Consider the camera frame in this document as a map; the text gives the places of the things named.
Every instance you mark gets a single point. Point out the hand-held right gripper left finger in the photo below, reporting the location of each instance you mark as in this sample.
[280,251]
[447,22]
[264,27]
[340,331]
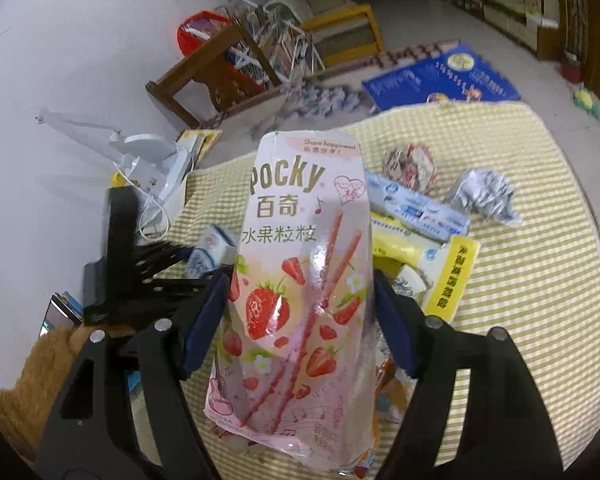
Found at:
[202,330]

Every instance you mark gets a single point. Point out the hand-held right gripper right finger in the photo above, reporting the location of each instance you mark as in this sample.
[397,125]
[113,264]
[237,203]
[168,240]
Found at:
[395,325]

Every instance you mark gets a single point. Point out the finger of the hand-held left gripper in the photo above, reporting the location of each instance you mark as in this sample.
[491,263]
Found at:
[180,294]
[160,256]

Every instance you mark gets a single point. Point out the small white blue milk carton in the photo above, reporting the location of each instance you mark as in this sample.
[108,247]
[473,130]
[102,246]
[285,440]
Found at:
[210,252]

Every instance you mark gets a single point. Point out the orange snack wrapper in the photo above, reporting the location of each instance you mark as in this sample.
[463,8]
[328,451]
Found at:
[387,385]

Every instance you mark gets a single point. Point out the pink strawberry snack box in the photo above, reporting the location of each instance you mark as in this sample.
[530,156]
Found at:
[295,270]

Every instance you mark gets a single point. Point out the grey paper ball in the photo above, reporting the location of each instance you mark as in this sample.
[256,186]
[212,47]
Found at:
[485,195]

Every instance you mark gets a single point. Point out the yellow white packaging box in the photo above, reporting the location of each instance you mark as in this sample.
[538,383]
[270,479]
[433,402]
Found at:
[450,280]

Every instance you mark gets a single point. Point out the white desk lamp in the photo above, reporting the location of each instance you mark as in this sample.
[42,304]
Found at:
[150,155]

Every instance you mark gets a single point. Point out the glossy printed packet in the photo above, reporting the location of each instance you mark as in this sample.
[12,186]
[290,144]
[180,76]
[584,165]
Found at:
[55,312]

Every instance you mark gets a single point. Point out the white blue toothpaste box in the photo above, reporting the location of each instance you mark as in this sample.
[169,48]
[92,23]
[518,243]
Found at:
[415,205]

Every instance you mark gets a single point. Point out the crumpled printed wrapper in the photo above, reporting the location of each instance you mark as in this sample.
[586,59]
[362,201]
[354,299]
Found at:
[410,165]

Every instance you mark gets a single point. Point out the brown furry cloth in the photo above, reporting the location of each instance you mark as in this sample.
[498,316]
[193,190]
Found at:
[30,375]

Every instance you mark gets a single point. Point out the brown wooden chair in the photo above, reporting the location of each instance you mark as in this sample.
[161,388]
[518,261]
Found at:
[215,75]

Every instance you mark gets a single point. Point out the red bag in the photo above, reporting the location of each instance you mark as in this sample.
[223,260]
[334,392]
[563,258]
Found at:
[190,30]

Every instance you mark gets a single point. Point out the grey patterned blanket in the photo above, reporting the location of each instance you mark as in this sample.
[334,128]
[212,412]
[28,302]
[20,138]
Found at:
[320,97]

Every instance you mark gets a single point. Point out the row of picture books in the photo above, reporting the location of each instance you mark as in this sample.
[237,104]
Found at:
[265,35]

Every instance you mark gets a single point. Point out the blue printed box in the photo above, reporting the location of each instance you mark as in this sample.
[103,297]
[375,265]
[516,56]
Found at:
[445,75]

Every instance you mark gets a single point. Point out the yellow green toy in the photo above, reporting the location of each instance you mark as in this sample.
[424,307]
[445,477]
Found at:
[584,100]

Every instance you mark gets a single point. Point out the yellow wooden bench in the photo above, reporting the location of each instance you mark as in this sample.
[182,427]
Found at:
[345,25]

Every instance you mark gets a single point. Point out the small red pot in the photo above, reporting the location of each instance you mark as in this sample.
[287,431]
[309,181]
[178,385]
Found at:
[572,69]

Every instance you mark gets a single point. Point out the low television cabinet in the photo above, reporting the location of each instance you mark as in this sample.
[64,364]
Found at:
[500,10]

